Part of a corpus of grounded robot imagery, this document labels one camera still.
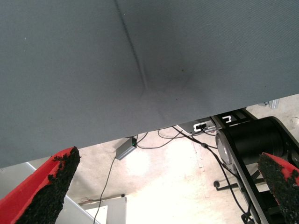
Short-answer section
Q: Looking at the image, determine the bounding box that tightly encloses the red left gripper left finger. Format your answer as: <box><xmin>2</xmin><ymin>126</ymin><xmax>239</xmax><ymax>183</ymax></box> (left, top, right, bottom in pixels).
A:
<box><xmin>0</xmin><ymin>146</ymin><xmax>81</xmax><ymax>224</ymax></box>

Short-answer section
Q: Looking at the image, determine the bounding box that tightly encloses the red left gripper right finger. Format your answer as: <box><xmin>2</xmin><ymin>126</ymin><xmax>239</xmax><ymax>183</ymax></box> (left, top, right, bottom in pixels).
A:
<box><xmin>256</xmin><ymin>153</ymin><xmax>299</xmax><ymax>224</ymax></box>

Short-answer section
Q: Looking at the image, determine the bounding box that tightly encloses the white box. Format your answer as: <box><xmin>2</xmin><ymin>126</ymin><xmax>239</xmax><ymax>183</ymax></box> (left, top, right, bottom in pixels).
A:
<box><xmin>85</xmin><ymin>196</ymin><xmax>128</xmax><ymax>224</ymax></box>

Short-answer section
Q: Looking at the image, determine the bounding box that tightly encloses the aluminium profile piece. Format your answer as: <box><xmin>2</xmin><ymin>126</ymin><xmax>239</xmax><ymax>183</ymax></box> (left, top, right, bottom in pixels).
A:
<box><xmin>263</xmin><ymin>99</ymin><xmax>280</xmax><ymax>109</ymax></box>

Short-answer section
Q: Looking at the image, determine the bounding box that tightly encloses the grey adapter box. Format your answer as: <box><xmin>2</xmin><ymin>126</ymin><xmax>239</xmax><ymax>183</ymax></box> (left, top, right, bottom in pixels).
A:
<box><xmin>115</xmin><ymin>137</ymin><xmax>138</xmax><ymax>161</ymax></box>

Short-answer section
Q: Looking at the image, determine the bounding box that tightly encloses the dark grey table cloth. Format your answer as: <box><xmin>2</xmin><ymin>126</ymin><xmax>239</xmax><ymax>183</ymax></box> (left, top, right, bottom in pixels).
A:
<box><xmin>0</xmin><ymin>0</ymin><xmax>299</xmax><ymax>169</ymax></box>

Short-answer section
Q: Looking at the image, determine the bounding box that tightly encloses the black frame with cylinder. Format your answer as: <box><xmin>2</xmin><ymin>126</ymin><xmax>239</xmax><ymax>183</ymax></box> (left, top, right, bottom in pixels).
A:
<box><xmin>211</xmin><ymin>108</ymin><xmax>299</xmax><ymax>224</ymax></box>

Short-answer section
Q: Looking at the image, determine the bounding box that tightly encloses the thin black floor cable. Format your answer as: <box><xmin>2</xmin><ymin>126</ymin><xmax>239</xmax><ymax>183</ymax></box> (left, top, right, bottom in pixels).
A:
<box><xmin>136</xmin><ymin>131</ymin><xmax>181</xmax><ymax>149</ymax></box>
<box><xmin>93</xmin><ymin>157</ymin><xmax>117</xmax><ymax>224</ymax></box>

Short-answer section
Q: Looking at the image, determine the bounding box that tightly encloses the thick black floor cable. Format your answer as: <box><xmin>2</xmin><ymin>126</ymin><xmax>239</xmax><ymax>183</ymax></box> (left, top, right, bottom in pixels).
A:
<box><xmin>172</xmin><ymin>126</ymin><xmax>257</xmax><ymax>224</ymax></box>

